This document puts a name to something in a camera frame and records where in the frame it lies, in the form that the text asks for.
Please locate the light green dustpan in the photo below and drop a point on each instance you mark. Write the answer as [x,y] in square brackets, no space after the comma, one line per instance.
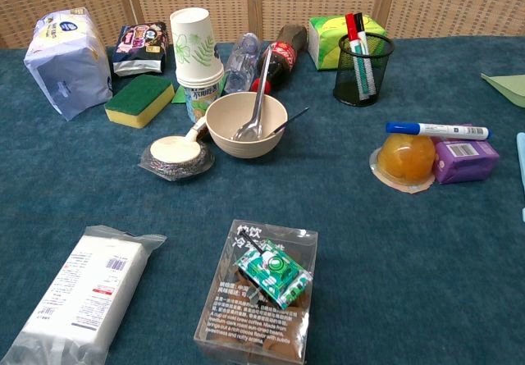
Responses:
[508,88]

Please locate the orange jelly cup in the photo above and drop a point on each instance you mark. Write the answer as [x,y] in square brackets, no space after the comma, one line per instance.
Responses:
[406,158]

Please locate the printed instant drink cup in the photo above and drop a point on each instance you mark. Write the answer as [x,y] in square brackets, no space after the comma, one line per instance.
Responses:
[199,100]

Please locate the purple wrapped pack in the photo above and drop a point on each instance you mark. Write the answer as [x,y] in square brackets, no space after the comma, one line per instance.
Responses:
[465,162]

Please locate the cola bottle red cap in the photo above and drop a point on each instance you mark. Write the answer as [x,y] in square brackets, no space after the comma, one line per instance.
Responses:
[283,55]

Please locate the black mesh pen holder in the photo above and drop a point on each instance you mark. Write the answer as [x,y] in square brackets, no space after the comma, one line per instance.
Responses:
[348,82]

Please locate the long silver spoon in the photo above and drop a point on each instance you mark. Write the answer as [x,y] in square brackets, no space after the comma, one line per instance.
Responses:
[258,106]

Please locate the green paper card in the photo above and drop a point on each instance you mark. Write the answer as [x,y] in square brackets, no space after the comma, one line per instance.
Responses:
[178,95]

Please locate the green candy packet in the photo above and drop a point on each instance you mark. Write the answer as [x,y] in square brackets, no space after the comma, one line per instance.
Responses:
[275,270]

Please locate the blue white tissue pack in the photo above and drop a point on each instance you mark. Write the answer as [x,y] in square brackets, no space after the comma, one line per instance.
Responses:
[67,65]

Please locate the clear coffee box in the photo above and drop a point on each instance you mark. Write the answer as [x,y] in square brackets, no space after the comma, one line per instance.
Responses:
[229,324]

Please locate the white pads plastic bag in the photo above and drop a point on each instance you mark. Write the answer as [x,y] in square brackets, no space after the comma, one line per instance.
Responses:
[82,291]

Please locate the woven folding screen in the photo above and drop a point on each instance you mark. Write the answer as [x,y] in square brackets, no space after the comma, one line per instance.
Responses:
[262,0]

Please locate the beige bowl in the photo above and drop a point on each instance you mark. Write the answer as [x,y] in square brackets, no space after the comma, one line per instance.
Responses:
[229,135]

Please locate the red and black markers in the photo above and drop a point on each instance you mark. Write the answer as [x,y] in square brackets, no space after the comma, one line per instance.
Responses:
[352,26]

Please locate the floral white paper cup stack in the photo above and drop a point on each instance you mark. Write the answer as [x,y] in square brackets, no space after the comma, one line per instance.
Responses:
[194,49]

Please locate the green tissue box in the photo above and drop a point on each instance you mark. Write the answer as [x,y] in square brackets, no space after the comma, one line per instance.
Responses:
[328,43]

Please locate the black snack packet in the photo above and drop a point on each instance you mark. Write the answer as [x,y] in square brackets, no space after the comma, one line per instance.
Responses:
[139,47]

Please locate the green yellow sponge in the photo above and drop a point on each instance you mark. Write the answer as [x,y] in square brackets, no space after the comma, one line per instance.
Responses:
[137,100]

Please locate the clear plastic water bottle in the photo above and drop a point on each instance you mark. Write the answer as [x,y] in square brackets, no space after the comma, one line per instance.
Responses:
[242,63]

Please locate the blue whiteboard marker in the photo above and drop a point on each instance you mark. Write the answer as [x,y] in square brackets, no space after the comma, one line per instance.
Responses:
[439,130]

